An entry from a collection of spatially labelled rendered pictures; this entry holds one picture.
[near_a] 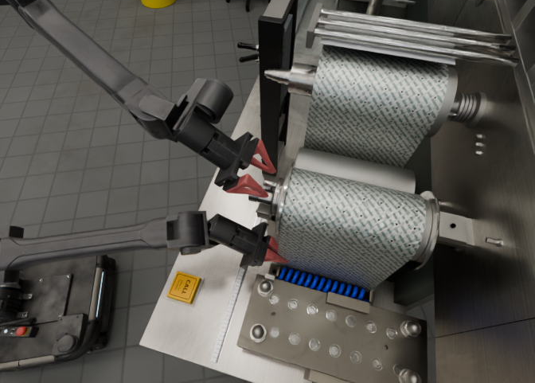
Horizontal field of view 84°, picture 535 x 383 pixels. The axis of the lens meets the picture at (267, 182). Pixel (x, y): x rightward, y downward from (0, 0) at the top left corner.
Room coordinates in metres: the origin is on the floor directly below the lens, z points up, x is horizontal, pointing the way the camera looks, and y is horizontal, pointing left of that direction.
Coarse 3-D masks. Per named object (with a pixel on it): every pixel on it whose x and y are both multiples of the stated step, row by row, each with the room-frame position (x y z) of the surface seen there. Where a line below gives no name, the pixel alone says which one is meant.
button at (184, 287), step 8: (176, 280) 0.21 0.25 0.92; (184, 280) 0.21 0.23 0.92; (192, 280) 0.21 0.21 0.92; (200, 280) 0.21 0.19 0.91; (176, 288) 0.19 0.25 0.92; (184, 288) 0.19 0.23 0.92; (192, 288) 0.19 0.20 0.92; (168, 296) 0.17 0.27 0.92; (176, 296) 0.17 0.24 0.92; (184, 296) 0.17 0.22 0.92; (192, 296) 0.17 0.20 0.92
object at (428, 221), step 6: (282, 192) 0.27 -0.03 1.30; (426, 204) 0.25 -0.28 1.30; (426, 210) 0.23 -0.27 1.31; (276, 216) 0.24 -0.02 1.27; (426, 216) 0.22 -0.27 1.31; (276, 222) 0.23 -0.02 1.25; (426, 222) 0.21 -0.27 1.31; (426, 228) 0.20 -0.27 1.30; (426, 234) 0.19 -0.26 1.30; (426, 240) 0.18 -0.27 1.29; (420, 246) 0.18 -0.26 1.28; (420, 252) 0.17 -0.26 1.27; (414, 258) 0.17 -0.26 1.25
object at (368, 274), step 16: (288, 240) 0.22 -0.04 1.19; (288, 256) 0.22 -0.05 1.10; (304, 256) 0.21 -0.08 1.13; (320, 256) 0.20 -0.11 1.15; (336, 256) 0.20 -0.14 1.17; (320, 272) 0.20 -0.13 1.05; (336, 272) 0.19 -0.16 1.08; (352, 272) 0.18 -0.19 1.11; (368, 272) 0.18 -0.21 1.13; (384, 272) 0.17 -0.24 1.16; (368, 288) 0.17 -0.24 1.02
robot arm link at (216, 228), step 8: (216, 216) 0.28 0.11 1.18; (208, 224) 0.27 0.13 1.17; (216, 224) 0.26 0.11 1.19; (224, 224) 0.27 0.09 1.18; (232, 224) 0.27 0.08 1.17; (208, 232) 0.25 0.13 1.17; (216, 232) 0.25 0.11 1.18; (224, 232) 0.25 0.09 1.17; (232, 232) 0.25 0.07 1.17; (216, 240) 0.24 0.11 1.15; (224, 240) 0.24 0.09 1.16
